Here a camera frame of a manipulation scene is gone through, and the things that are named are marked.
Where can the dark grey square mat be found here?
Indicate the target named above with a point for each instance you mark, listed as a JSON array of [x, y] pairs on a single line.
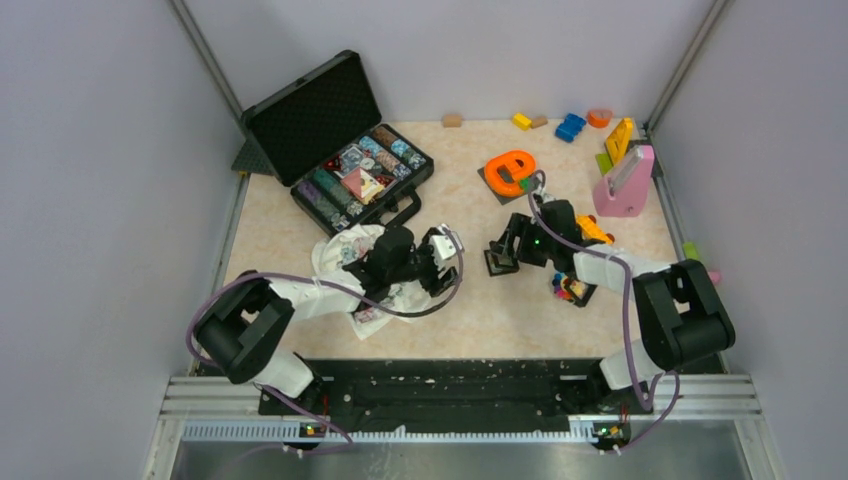
[[502, 183]]

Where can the pink wedge stand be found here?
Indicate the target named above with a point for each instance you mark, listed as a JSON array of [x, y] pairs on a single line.
[[622, 192]]

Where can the small brown wooden block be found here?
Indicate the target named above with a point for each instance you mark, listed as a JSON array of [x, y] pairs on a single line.
[[538, 122]]

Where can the orange tape roll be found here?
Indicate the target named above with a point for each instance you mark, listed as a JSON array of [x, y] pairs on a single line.
[[599, 117]]

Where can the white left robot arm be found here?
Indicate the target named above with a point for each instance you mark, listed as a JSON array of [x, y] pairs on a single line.
[[368, 272]]

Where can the green flat toy piece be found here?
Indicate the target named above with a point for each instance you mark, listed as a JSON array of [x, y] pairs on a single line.
[[604, 163]]

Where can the tan wooden block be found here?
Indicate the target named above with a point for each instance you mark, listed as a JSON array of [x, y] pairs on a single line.
[[451, 121]]

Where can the blue toy brick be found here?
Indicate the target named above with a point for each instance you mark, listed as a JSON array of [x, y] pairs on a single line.
[[571, 126]]

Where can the pink and green toy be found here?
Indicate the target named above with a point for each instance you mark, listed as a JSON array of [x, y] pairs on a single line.
[[691, 252]]

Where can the black poker chip case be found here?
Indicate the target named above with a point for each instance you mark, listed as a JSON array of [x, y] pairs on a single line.
[[324, 138]]

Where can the yellow toy brick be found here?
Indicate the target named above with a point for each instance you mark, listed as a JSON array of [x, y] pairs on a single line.
[[521, 121]]

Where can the colourful beaded brooch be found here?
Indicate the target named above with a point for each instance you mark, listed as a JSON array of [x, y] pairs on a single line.
[[567, 288]]

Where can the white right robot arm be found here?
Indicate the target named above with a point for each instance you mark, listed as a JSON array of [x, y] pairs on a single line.
[[681, 317]]

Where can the yellow toy car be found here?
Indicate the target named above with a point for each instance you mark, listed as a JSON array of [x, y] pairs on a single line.
[[592, 231]]

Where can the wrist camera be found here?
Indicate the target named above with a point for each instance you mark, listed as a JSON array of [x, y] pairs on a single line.
[[446, 244], [541, 197]]

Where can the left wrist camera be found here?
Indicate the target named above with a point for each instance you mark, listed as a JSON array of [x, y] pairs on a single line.
[[446, 244]]

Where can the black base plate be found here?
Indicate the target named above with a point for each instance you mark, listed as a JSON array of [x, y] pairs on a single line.
[[462, 396]]

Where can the yellow perforated toy block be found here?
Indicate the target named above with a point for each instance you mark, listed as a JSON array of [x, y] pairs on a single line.
[[618, 140]]

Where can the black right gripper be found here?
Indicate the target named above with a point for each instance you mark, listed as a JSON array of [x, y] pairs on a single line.
[[521, 225]]

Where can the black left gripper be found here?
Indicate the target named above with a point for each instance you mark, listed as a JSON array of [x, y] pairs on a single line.
[[432, 283]]

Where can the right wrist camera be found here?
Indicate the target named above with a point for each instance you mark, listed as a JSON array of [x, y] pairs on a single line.
[[541, 197]]

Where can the black square frame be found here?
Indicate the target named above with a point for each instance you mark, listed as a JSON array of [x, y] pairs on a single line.
[[589, 291], [498, 264]]

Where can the orange letter e toy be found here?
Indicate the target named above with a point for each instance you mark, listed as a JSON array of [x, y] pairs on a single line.
[[515, 160]]

